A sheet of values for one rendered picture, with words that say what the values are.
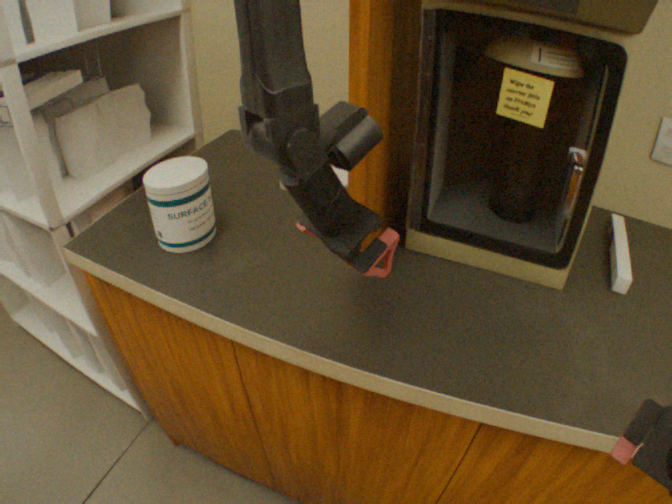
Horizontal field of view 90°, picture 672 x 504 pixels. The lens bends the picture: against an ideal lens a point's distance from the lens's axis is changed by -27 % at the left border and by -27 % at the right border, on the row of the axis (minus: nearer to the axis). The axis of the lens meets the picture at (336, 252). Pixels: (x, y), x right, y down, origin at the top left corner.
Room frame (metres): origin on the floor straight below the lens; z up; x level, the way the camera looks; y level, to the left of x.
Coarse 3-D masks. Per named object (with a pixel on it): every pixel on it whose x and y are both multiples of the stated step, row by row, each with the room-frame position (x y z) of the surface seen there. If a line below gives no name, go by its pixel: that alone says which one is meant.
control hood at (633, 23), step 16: (480, 0) 0.61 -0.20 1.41; (496, 0) 0.59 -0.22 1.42; (592, 0) 0.52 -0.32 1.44; (608, 0) 0.51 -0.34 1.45; (624, 0) 0.49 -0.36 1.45; (640, 0) 0.48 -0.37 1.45; (656, 0) 0.47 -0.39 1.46; (576, 16) 0.55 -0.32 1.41; (592, 16) 0.53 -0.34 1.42; (608, 16) 0.52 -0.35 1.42; (624, 16) 0.51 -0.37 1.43; (640, 16) 0.50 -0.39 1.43; (640, 32) 0.51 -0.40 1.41
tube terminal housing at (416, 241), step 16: (432, 0) 0.66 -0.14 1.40; (448, 0) 0.65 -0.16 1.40; (464, 0) 0.64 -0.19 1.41; (496, 16) 0.62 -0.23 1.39; (512, 16) 0.61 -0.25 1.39; (528, 16) 0.60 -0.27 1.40; (544, 16) 0.59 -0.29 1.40; (560, 16) 0.58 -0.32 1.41; (576, 32) 0.57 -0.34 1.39; (592, 32) 0.56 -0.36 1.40; (608, 32) 0.55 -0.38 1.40; (624, 32) 0.54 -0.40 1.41; (624, 80) 0.54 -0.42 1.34; (608, 144) 0.54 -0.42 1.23; (416, 240) 0.66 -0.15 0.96; (432, 240) 0.65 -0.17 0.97; (448, 240) 0.63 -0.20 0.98; (448, 256) 0.63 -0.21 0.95; (464, 256) 0.62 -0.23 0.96; (480, 256) 0.61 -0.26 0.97; (496, 256) 0.59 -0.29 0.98; (496, 272) 0.59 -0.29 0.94; (512, 272) 0.58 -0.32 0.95; (528, 272) 0.57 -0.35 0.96; (544, 272) 0.55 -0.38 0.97; (560, 272) 0.54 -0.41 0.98; (560, 288) 0.54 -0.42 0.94
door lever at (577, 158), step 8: (576, 152) 0.54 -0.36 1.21; (568, 160) 0.55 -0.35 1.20; (576, 160) 0.53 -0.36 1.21; (576, 168) 0.50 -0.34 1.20; (576, 176) 0.50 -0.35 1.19; (568, 184) 0.51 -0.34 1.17; (576, 184) 0.50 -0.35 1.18; (568, 192) 0.50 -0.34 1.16; (576, 192) 0.50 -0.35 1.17; (568, 200) 0.50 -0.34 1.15; (568, 208) 0.50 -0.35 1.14; (568, 216) 0.50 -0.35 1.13
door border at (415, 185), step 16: (432, 16) 0.65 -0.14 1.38; (432, 32) 0.65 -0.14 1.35; (432, 48) 0.65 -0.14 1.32; (432, 64) 0.65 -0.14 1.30; (416, 96) 0.65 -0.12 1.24; (416, 128) 0.65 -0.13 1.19; (416, 144) 0.65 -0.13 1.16; (416, 160) 0.65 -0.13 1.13; (416, 176) 0.65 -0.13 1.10; (416, 192) 0.65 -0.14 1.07; (416, 208) 0.65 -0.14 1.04; (416, 224) 0.65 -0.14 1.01
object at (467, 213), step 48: (480, 48) 0.62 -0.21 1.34; (528, 48) 0.59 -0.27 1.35; (576, 48) 0.56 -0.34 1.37; (624, 48) 0.53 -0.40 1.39; (432, 96) 0.65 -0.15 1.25; (480, 96) 0.61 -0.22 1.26; (576, 96) 0.55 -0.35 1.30; (432, 144) 0.64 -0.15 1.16; (480, 144) 0.61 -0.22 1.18; (528, 144) 0.58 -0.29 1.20; (576, 144) 0.55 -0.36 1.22; (432, 192) 0.64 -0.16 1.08; (480, 192) 0.61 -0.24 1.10; (528, 192) 0.57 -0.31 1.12; (480, 240) 0.60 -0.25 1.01; (528, 240) 0.56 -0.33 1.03; (576, 240) 0.53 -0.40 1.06
